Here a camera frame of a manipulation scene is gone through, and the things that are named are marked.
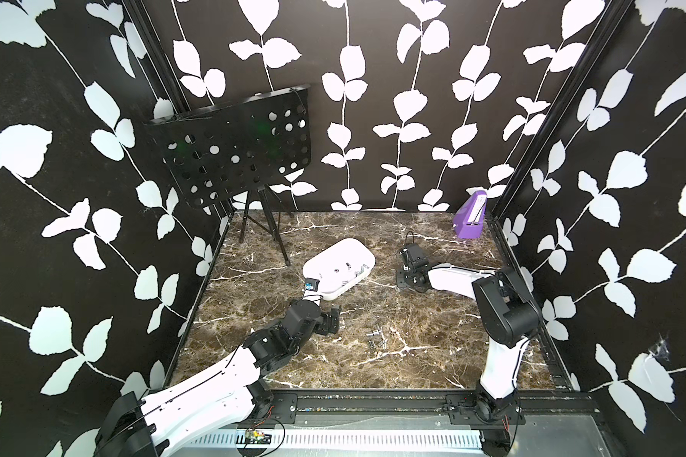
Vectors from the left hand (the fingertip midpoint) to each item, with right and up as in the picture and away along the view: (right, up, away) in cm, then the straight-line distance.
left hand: (329, 301), depth 79 cm
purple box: (+52, +26, +28) cm, 64 cm away
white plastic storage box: (+2, +7, +22) cm, 23 cm away
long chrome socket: (+5, +8, +23) cm, 25 cm away
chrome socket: (+11, +8, +22) cm, 26 cm away
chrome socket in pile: (+14, -12, +7) cm, 19 cm away
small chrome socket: (+1, +6, +21) cm, 22 cm away
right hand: (+24, +6, +22) cm, 33 cm away
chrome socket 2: (+8, +5, +20) cm, 22 cm away
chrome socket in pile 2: (+12, -14, +6) cm, 20 cm away
